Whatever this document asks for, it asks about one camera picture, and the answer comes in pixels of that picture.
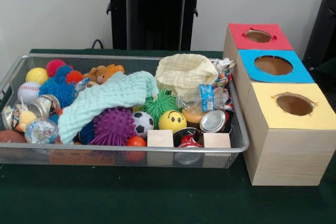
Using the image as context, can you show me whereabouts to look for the white baseball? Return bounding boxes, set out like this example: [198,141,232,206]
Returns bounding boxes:
[17,81,43,104]

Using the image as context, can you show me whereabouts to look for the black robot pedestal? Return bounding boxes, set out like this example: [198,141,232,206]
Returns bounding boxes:
[101,0,212,51]

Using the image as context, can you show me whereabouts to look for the metal mesh bin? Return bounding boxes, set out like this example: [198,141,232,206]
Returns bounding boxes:
[0,54,250,169]

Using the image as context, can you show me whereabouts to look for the purple spiky ball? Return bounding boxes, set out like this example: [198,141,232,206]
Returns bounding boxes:
[89,107,137,146]

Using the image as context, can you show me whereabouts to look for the yellow smiley ball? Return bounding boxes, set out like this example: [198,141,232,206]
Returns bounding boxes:
[158,110,187,133]

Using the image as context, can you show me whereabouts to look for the green cloth side table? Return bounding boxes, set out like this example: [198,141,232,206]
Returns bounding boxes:
[313,57,336,83]

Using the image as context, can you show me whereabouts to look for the plain wooden cube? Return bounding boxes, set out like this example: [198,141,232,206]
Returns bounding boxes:
[203,132,232,168]
[146,130,174,167]

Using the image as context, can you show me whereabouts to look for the brown plush toy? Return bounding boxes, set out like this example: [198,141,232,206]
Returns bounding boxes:
[82,65,108,84]

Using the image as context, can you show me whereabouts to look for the blue puffer ball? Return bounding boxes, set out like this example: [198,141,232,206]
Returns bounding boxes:
[38,76,77,109]

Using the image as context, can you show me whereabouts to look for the black upright panel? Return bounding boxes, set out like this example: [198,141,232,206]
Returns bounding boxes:
[301,0,336,65]

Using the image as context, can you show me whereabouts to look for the green spiky ball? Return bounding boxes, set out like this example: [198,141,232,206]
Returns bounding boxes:
[141,89,183,125]

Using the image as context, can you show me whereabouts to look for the dark green table cloth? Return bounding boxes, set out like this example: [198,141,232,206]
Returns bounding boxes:
[0,48,336,224]

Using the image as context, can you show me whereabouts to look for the mint green cloth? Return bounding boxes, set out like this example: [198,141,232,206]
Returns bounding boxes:
[57,71,160,145]

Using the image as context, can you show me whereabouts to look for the small soccer ball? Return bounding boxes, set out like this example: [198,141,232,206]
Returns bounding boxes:
[131,111,155,138]

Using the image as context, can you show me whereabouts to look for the cream yellow cloth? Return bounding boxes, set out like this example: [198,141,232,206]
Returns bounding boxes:
[154,53,219,96]

